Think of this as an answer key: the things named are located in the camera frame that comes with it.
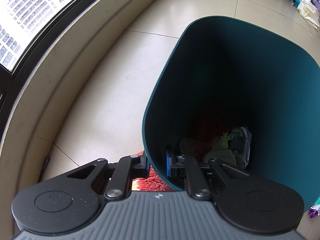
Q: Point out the purple wrapper scrap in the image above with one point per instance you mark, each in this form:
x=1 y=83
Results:
x=314 y=211

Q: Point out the crumpled wrapper trash in bin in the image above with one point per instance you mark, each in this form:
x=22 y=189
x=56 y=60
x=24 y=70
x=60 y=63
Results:
x=233 y=148

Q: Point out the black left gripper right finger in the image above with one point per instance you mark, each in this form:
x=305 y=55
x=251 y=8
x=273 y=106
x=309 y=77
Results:
x=202 y=181

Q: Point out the white plastic shopping bag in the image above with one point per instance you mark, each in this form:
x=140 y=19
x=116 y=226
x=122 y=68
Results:
x=309 y=12

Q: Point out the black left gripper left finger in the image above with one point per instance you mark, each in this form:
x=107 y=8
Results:
x=113 y=181

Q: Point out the dark teal trash bin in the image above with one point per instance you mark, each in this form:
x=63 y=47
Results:
x=224 y=74

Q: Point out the black window frame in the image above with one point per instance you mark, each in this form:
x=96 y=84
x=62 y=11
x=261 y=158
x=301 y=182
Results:
x=28 y=28

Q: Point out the red fluffy slipper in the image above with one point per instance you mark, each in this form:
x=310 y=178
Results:
x=152 y=183

